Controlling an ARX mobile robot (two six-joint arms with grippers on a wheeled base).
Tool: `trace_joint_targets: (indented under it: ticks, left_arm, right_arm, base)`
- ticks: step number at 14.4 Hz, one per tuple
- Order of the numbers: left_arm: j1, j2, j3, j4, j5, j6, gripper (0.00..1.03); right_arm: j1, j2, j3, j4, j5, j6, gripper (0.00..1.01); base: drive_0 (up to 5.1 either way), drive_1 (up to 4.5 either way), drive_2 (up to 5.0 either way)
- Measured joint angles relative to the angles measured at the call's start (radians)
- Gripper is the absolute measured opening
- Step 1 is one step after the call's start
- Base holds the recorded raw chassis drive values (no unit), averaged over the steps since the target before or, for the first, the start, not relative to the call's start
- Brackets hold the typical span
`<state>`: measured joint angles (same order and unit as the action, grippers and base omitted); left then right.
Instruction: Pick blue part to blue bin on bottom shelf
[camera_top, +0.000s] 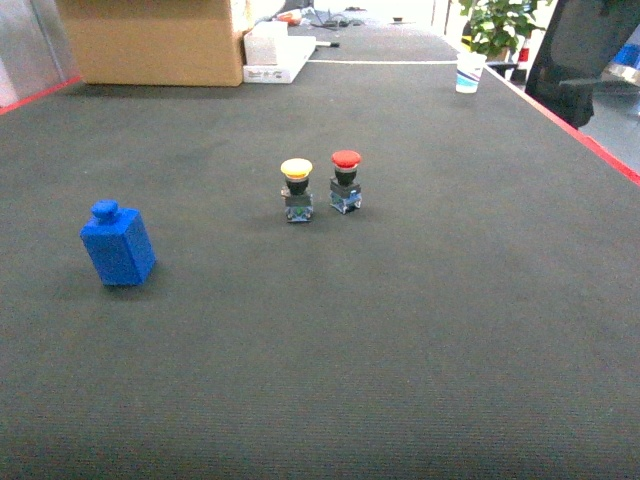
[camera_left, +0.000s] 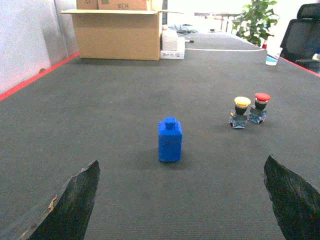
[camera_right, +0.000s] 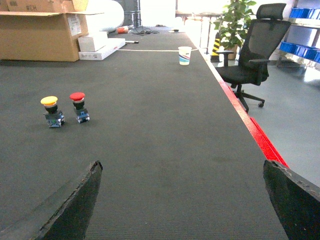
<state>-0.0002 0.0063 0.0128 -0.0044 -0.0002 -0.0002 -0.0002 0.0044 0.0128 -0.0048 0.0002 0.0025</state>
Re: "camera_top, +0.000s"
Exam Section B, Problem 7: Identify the large cardboard box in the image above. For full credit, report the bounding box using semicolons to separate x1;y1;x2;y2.
56;0;253;87

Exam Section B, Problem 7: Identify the white paper cup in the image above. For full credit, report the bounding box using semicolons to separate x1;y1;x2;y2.
455;52;487;94

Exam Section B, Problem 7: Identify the red mushroom push button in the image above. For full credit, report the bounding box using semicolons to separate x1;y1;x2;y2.
330;150;362;214

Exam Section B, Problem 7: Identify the flat white box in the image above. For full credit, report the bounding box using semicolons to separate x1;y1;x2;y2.
243;36;316;84

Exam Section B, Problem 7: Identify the black office chair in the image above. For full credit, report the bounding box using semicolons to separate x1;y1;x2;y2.
525;0;639;128

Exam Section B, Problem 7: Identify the blue 3D-printed block part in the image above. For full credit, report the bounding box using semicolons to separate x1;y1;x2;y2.
79;199;156;286

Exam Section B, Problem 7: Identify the yellow mushroom push button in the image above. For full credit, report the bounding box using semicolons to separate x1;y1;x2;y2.
280;158;313;223

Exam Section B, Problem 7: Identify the small white box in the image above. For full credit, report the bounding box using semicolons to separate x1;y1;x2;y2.
244;21;289;66

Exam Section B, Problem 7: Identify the green potted plant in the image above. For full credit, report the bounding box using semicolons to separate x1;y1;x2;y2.
458;0;546;58

